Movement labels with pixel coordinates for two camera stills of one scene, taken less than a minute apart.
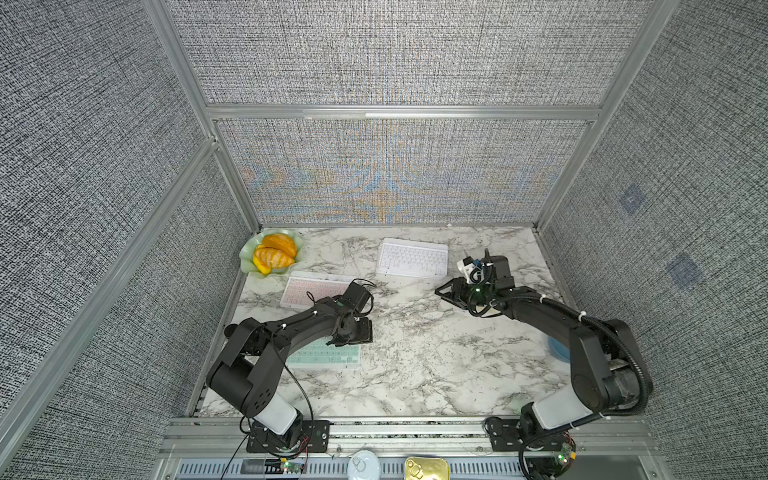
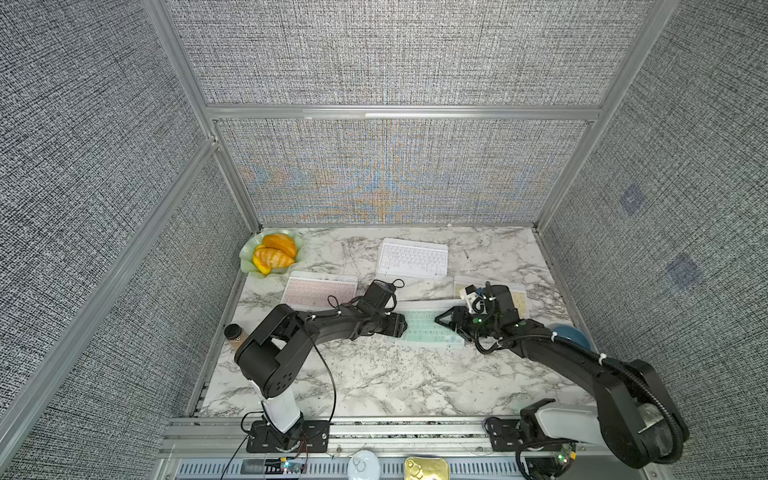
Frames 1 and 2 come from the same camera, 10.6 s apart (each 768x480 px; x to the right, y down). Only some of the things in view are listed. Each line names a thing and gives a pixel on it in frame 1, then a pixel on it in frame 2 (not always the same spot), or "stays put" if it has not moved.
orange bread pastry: (275, 251) stays put
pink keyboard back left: (319, 285) stays put
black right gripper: (455, 296) → (458, 314)
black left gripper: (366, 335) → (397, 326)
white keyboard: (412, 258) stays put
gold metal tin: (426, 468) stays put
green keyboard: (324, 355) → (422, 327)
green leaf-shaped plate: (249, 247) stays put
